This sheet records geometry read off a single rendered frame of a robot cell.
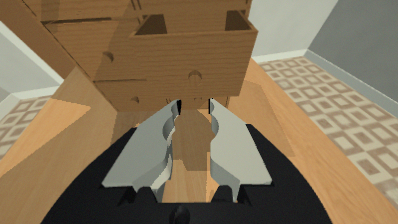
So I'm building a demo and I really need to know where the brown wooden drawer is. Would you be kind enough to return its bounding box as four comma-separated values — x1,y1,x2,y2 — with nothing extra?
23,0,136,16
128,10,258,99
47,16,145,79
170,97,227,109
95,79,168,111
139,0,246,10

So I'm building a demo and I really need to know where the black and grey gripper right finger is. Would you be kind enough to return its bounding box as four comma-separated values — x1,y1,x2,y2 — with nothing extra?
208,98,333,224

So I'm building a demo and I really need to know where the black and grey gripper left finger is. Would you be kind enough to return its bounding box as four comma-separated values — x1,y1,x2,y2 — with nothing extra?
40,99,182,224

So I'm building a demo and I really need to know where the brown wooden chest of drawers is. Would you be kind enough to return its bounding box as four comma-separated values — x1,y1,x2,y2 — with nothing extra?
17,0,252,112

